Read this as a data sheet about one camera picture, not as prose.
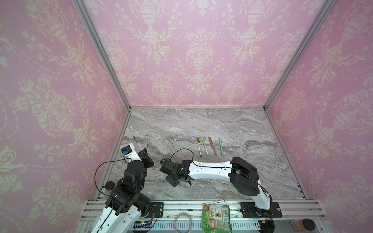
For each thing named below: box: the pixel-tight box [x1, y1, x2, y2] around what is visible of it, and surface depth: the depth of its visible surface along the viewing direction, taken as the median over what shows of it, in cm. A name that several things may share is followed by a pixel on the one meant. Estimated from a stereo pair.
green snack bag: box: [201, 203, 233, 233], surface depth 72 cm
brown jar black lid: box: [290, 218, 316, 232], surface depth 65 cm
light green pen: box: [218, 136, 224, 156], surface depth 99 cm
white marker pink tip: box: [203, 199, 227, 206], surface depth 77 cm
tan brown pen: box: [208, 136, 218, 156], surface depth 102 cm
